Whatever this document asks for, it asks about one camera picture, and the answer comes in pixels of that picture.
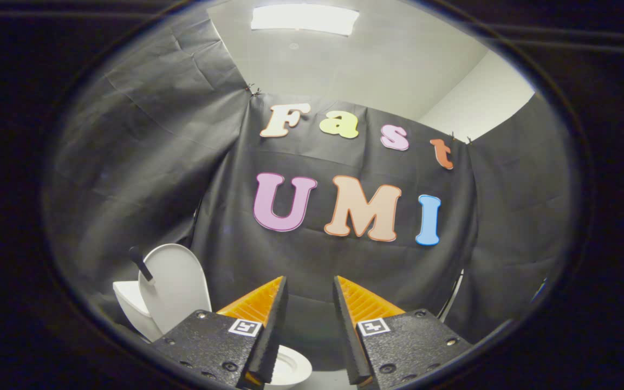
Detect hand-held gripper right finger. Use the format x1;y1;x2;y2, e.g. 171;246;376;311
333;275;474;388

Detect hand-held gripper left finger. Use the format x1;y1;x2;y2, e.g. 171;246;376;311
152;276;289;389

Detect white toilet lid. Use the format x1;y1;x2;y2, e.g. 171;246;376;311
129;244;212;334

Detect white ceramic toilet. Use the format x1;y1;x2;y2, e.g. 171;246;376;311
113;281;313;389

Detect black backdrop cloth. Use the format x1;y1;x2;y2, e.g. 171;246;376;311
44;11;581;374

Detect black tripod light stand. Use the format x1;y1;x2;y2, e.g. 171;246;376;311
437;269;464;321

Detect rectangular ceiling light panel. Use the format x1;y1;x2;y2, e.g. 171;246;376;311
251;4;360;36

